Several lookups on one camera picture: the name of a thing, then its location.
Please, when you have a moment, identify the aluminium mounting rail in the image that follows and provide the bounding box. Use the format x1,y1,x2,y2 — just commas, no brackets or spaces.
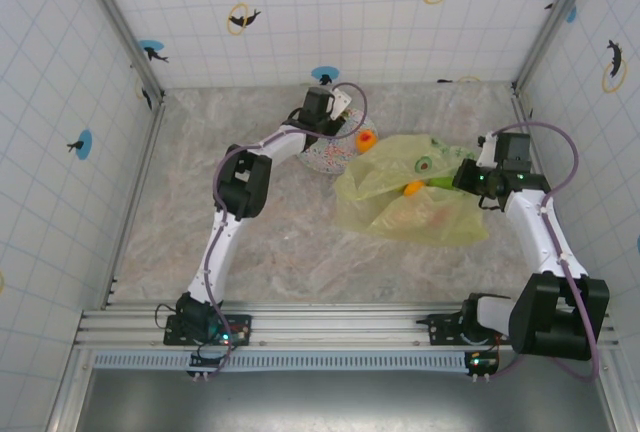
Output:
73,300,620,352

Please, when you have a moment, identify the grey metal sheet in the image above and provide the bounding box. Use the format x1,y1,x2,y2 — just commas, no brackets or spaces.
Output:
74,369,617,432

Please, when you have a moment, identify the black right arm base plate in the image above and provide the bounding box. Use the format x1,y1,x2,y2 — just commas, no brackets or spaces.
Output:
415,312,521,347

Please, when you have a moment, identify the speckled white plate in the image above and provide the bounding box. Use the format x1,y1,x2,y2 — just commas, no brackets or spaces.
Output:
296,106,379,175

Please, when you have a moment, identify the white slotted cable duct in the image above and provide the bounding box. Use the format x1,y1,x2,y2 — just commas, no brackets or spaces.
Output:
92,351,474,371

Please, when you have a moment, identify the aluminium frame post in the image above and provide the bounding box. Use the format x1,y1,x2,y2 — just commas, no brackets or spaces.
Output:
512,0,600,98
73,0,167,106

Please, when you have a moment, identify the small orange persimmon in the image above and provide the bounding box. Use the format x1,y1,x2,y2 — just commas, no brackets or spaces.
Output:
355,129,378,155

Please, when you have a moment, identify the yellow translucent plastic bag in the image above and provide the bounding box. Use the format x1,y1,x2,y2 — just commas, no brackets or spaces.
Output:
333,134,490,247

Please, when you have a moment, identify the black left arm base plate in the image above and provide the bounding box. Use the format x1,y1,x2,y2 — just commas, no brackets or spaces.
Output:
163,314,254,348

